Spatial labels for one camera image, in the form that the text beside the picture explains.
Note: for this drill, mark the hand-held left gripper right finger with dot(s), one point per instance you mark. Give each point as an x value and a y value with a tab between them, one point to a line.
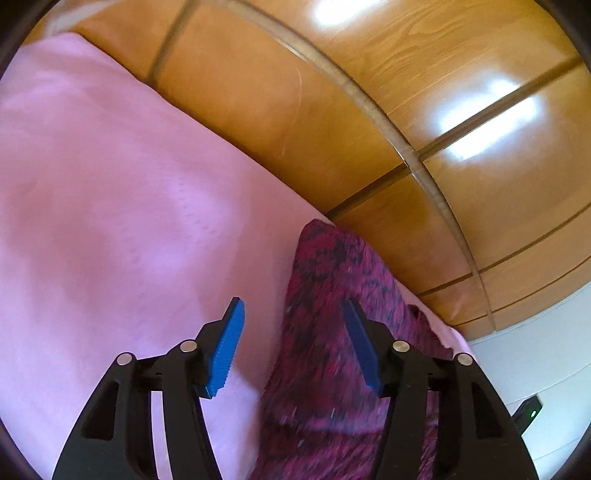
364	346

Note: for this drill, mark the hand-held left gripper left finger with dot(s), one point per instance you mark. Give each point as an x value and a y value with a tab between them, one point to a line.
226	350

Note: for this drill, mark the red black patterned garment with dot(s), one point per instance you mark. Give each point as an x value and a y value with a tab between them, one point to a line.
318	286

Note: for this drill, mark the pink blanket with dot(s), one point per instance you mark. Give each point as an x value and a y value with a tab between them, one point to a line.
115	184

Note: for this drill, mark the wooden wardrobe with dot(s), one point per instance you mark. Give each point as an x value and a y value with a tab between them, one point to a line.
323	92

